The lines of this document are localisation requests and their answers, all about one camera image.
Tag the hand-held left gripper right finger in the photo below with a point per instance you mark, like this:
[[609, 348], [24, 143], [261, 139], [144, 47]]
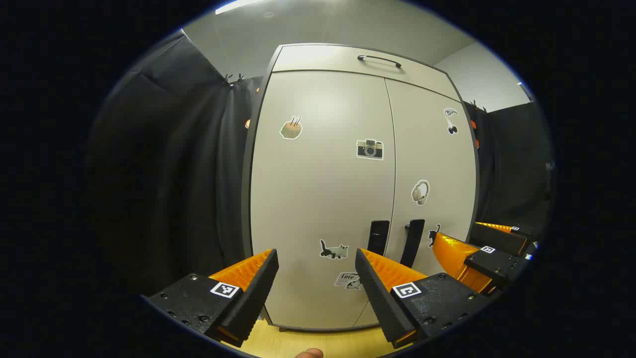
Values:
[[377, 293]]

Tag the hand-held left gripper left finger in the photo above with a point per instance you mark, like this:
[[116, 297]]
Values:
[[258, 286]]

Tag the white shoe cabinet door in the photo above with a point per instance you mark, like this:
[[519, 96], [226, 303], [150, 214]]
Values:
[[432, 149], [318, 199]]

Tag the white cabinet drawer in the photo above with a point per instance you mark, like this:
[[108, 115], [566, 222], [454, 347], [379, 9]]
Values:
[[323, 58]]

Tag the white double-door shoe cabinet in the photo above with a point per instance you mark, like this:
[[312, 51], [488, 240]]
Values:
[[258, 149]]

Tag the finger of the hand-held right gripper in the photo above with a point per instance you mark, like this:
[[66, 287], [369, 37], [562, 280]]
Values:
[[497, 266], [499, 239]]

